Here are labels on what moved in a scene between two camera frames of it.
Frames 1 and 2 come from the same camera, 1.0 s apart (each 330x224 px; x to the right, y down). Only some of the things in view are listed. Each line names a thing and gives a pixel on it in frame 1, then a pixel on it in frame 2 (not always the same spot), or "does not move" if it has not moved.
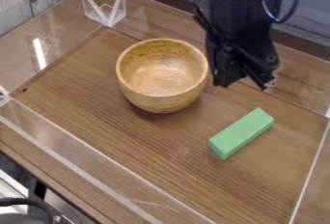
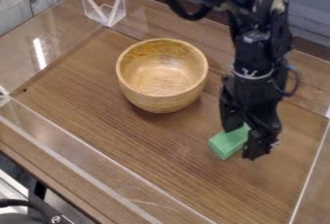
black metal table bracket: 38,193 does not move
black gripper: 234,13 -> 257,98
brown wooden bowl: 163,73 does not move
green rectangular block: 241,132 does not move
